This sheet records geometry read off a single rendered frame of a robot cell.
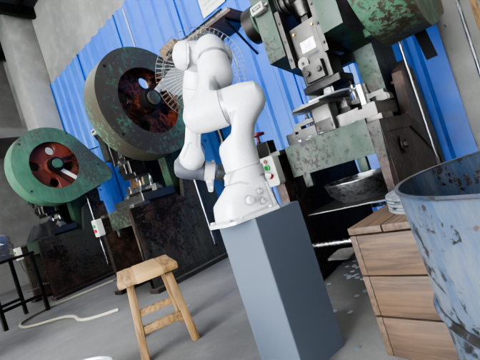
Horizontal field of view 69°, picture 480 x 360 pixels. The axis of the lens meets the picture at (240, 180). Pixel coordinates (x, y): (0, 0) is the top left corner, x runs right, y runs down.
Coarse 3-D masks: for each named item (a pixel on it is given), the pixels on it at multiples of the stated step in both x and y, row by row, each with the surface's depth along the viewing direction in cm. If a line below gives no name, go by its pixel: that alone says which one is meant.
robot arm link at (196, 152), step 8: (184, 88) 137; (184, 96) 136; (192, 96) 134; (184, 104) 136; (192, 136) 135; (200, 136) 136; (184, 144) 136; (192, 144) 136; (200, 144) 137; (184, 152) 137; (192, 152) 136; (200, 152) 137; (184, 160) 137; (192, 160) 137; (200, 160) 138; (192, 168) 139
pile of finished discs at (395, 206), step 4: (392, 192) 103; (388, 196) 99; (392, 196) 97; (396, 196) 94; (388, 200) 94; (392, 200) 91; (396, 200) 89; (388, 204) 95; (392, 204) 95; (396, 204) 93; (400, 204) 92; (392, 208) 92; (396, 208) 93; (400, 208) 92; (392, 212) 93; (396, 212) 90; (400, 212) 89; (404, 212) 87
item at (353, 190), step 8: (352, 176) 184; (360, 176) 183; (368, 176) 151; (376, 176) 152; (328, 184) 179; (336, 184) 182; (344, 184) 155; (352, 184) 154; (360, 184) 153; (368, 184) 152; (376, 184) 152; (384, 184) 154; (328, 192) 169; (336, 192) 161; (344, 192) 157; (352, 192) 155; (360, 192) 154; (368, 192) 154; (376, 192) 156; (384, 192) 159; (344, 200) 163; (352, 200) 160; (360, 200) 159
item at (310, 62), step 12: (300, 24) 163; (312, 24) 159; (300, 36) 164; (312, 36) 160; (300, 48) 165; (312, 48) 161; (300, 60) 165; (312, 60) 162; (324, 60) 159; (336, 60) 163; (312, 72) 160; (324, 72) 157; (336, 72) 160; (312, 84) 165
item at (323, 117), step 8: (312, 104) 144; (320, 104) 150; (328, 104) 152; (296, 112) 151; (312, 112) 157; (320, 112) 155; (328, 112) 152; (336, 112) 155; (320, 120) 155; (328, 120) 153; (320, 128) 156; (328, 128) 154; (336, 128) 152
